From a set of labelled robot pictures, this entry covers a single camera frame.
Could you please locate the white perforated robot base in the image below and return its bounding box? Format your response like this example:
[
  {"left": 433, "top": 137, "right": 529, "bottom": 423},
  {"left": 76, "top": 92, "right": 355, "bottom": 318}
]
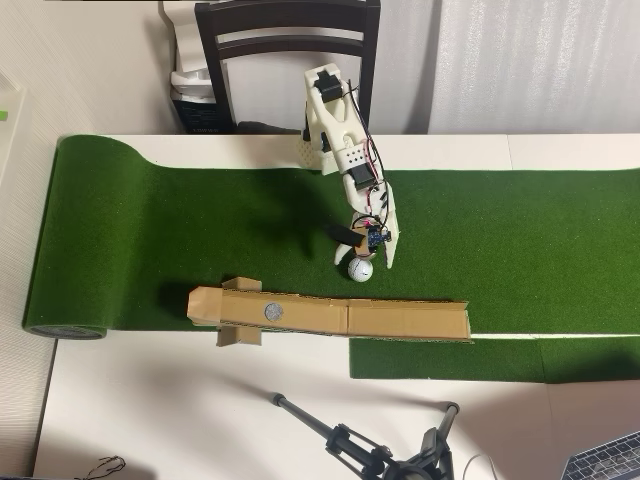
[{"left": 297, "top": 133, "right": 334, "bottom": 175}]

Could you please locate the gray laptop keyboard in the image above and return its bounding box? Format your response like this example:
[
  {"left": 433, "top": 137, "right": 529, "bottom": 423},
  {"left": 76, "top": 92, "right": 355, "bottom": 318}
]
[{"left": 559, "top": 433, "right": 640, "bottom": 480}]

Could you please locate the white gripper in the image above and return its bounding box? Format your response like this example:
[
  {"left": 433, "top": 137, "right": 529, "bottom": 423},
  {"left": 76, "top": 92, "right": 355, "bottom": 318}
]
[{"left": 333, "top": 171, "right": 402, "bottom": 269}]

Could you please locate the black tripod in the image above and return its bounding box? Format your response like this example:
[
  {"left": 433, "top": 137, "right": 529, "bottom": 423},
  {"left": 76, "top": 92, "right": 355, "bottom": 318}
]
[{"left": 269, "top": 392, "right": 462, "bottom": 480}]

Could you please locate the red arm wire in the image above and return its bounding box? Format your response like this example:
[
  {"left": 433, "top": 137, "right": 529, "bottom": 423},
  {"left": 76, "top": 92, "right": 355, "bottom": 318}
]
[{"left": 360, "top": 135, "right": 382, "bottom": 212}]

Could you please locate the tangled thin black wire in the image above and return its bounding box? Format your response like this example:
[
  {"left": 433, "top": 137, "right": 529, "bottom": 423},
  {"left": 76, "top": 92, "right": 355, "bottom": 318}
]
[{"left": 84, "top": 455, "right": 126, "bottom": 477}]

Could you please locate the thin white cable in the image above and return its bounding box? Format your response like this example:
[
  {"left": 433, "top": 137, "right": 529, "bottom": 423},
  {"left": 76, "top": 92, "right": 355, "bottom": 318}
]
[{"left": 462, "top": 453, "right": 497, "bottom": 480}]

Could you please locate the dark wooden chair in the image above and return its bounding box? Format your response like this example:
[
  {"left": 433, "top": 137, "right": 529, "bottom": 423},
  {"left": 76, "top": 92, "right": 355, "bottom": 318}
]
[{"left": 193, "top": 0, "right": 382, "bottom": 137}]

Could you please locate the brown cardboard ramp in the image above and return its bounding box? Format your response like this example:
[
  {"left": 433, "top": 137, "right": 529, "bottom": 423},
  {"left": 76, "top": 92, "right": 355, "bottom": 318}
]
[{"left": 186, "top": 276, "right": 476, "bottom": 348}]

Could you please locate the white curtain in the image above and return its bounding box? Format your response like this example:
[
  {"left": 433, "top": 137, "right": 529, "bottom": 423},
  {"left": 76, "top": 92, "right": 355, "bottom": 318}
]
[{"left": 427, "top": 0, "right": 640, "bottom": 135}]

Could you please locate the green turf strip piece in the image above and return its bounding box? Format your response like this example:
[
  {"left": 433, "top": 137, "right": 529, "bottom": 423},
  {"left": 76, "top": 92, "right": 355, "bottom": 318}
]
[{"left": 348, "top": 335, "right": 546, "bottom": 381}]

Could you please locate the cardboard camera mount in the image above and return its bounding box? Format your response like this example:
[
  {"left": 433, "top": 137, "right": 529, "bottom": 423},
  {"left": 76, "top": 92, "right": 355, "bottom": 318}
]
[{"left": 354, "top": 225, "right": 379, "bottom": 257}]

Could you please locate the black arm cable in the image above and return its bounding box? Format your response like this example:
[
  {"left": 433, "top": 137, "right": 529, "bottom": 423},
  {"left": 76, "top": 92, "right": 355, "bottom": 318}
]
[{"left": 345, "top": 78, "right": 389, "bottom": 214}]

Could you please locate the dark blue box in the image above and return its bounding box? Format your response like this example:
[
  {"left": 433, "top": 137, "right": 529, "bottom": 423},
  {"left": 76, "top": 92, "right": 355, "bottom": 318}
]
[{"left": 171, "top": 96, "right": 237, "bottom": 136}]

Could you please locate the long green turf mat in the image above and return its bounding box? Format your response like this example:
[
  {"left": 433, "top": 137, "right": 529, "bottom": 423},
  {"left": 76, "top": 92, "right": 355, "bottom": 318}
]
[{"left": 22, "top": 133, "right": 640, "bottom": 342}]

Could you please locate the white golf ball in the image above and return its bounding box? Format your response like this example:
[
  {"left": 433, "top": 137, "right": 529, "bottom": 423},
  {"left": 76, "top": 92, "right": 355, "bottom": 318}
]
[{"left": 347, "top": 257, "right": 375, "bottom": 283}]

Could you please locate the white foam packaging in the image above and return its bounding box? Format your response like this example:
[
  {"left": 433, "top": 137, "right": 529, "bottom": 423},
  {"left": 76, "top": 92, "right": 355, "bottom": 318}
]
[{"left": 158, "top": 0, "right": 212, "bottom": 75}]

